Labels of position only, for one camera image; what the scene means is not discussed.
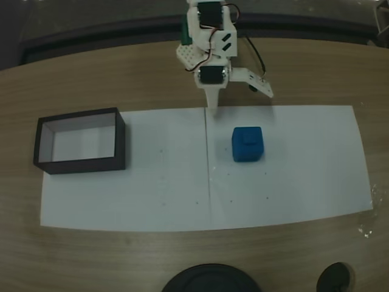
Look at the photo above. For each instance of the green table clamp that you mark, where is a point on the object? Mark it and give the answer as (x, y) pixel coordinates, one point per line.
(186, 30)

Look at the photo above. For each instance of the grey metal frame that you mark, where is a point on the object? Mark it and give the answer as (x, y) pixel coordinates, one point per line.
(382, 21)

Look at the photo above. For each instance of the blue cube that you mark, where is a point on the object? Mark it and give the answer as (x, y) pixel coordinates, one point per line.
(246, 144)

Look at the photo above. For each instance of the large black round object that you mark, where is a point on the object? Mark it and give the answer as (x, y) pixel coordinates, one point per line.
(209, 280)

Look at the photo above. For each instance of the white paper sheet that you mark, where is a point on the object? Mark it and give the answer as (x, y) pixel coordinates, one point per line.
(127, 194)
(304, 170)

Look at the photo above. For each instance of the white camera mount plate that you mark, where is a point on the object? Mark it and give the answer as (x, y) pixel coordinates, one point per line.
(253, 82)

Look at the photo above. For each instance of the small black round object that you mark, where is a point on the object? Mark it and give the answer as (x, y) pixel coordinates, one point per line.
(335, 278)

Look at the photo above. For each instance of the brown open box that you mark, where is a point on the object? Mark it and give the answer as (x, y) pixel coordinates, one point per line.
(120, 143)

